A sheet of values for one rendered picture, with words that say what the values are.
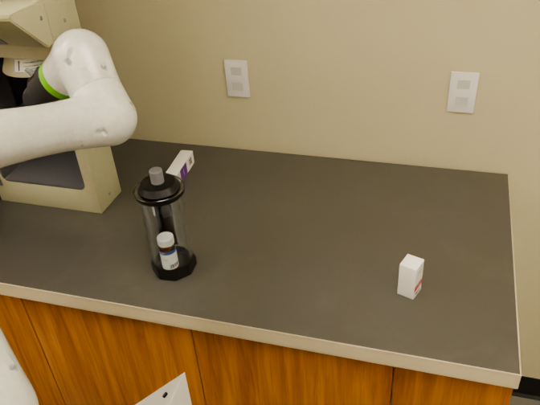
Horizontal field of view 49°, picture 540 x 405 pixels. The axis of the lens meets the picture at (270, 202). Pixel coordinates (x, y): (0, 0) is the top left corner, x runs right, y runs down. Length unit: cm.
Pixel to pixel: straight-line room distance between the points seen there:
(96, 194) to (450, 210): 92
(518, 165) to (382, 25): 54
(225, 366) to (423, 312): 47
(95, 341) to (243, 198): 53
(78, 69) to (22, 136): 19
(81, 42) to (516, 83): 106
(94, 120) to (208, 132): 82
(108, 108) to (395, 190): 83
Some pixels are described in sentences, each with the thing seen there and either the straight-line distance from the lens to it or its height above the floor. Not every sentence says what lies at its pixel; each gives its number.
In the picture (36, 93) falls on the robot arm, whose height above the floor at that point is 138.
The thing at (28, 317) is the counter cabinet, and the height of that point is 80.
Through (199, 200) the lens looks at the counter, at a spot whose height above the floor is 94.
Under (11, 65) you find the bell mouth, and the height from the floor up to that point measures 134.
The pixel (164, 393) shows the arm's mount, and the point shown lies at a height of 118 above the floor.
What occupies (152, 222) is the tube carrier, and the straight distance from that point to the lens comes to 129.
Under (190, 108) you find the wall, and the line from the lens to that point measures 188.
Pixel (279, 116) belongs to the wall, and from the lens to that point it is 179.
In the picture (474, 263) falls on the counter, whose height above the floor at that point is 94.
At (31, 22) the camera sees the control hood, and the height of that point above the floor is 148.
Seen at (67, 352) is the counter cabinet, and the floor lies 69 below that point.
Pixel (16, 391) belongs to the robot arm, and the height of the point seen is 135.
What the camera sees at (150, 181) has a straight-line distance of 129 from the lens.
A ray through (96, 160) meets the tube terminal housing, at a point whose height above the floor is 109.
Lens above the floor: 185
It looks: 35 degrees down
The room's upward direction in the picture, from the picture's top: 4 degrees counter-clockwise
